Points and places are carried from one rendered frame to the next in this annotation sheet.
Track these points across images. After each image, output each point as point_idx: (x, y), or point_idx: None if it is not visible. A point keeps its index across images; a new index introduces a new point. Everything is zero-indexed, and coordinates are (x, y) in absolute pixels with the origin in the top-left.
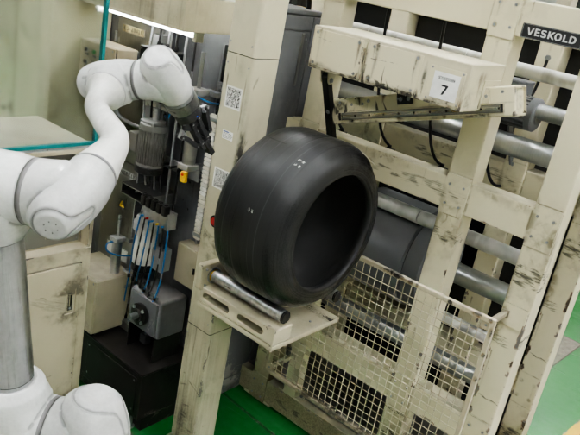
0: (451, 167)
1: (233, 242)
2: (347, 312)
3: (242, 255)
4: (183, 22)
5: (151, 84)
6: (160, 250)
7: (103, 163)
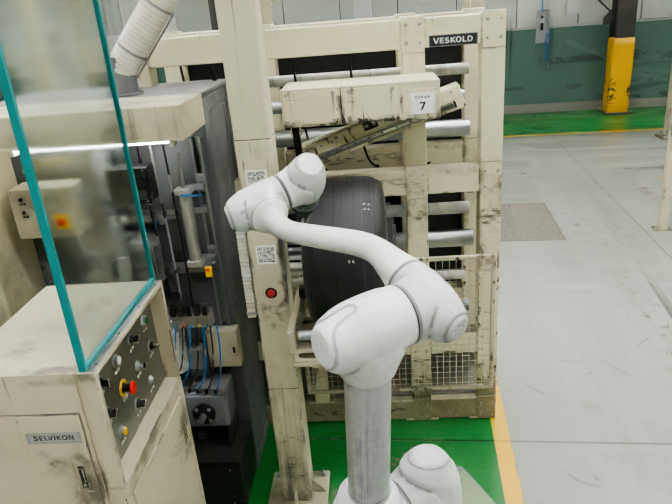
0: (406, 163)
1: (341, 294)
2: None
3: None
4: (182, 131)
5: (309, 190)
6: (212, 346)
7: (423, 263)
